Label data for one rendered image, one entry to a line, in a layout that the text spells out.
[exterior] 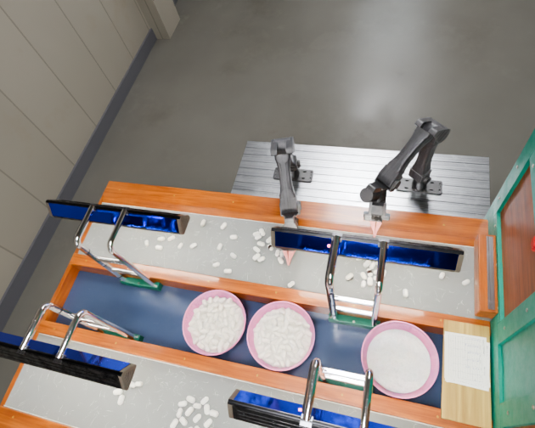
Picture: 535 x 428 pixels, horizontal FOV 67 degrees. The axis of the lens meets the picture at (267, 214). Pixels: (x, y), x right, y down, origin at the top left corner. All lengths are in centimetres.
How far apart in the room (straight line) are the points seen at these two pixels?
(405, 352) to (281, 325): 48
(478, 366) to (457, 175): 87
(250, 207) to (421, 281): 80
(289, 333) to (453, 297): 65
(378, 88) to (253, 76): 105
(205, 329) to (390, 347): 73
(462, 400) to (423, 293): 39
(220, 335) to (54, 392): 71
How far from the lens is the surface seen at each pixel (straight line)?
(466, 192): 203
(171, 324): 187
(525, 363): 139
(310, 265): 173
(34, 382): 206
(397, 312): 164
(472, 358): 163
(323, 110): 324
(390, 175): 162
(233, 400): 127
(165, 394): 175
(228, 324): 172
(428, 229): 179
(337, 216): 180
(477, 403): 162
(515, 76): 358
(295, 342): 164
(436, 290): 172
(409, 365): 163
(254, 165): 214
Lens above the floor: 233
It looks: 58 degrees down
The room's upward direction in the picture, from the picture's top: 20 degrees counter-clockwise
